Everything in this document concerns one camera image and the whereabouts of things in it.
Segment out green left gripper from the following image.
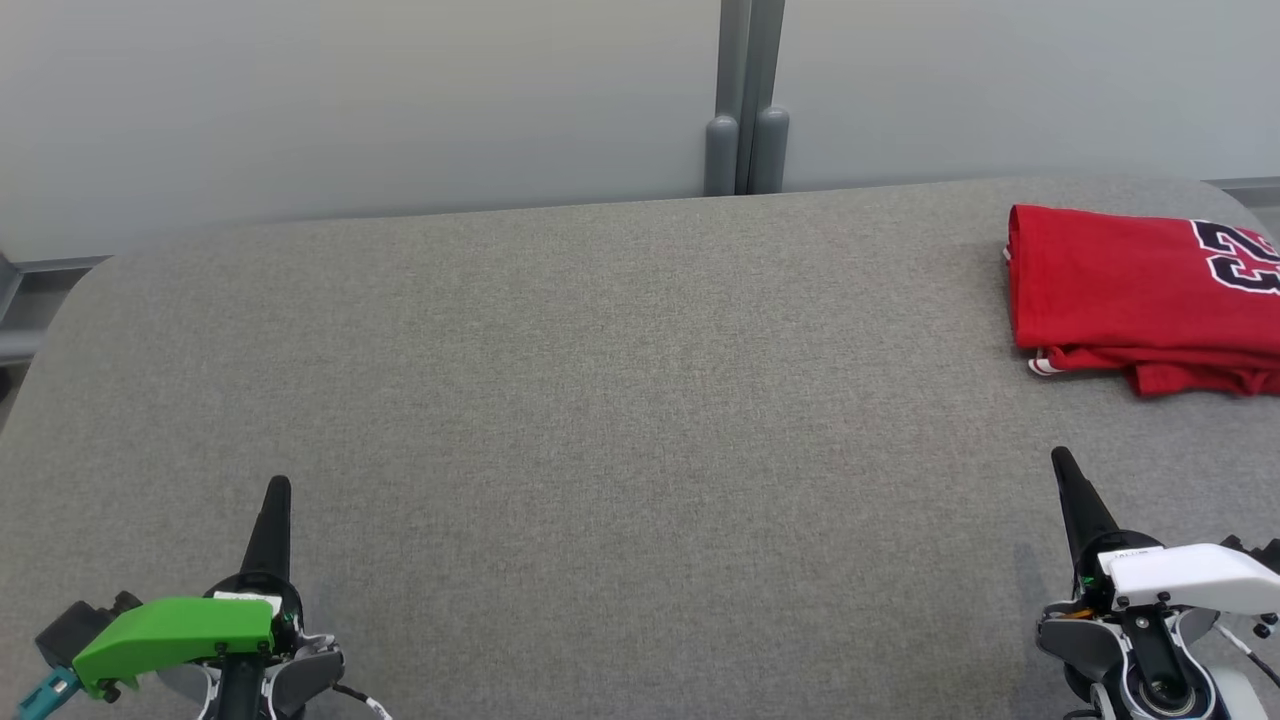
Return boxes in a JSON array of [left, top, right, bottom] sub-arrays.
[[72, 475, 304, 699]]

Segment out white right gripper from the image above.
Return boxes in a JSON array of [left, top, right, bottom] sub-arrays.
[[1050, 446, 1280, 614]]

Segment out red shirt with white sleeves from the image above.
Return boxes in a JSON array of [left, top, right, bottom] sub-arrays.
[[1003, 204, 1280, 353]]

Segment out thin white banded cable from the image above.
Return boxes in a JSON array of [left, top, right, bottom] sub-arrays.
[[1215, 620, 1280, 693], [333, 684, 393, 720]]

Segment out left cable with teal plug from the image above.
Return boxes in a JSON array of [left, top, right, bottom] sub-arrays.
[[15, 665, 83, 720]]

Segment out grey wall rail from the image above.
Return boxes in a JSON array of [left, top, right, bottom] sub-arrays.
[[0, 252, 111, 366]]

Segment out grey partition post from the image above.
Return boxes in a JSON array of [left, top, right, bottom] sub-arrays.
[[748, 0, 791, 195], [703, 0, 743, 197]]

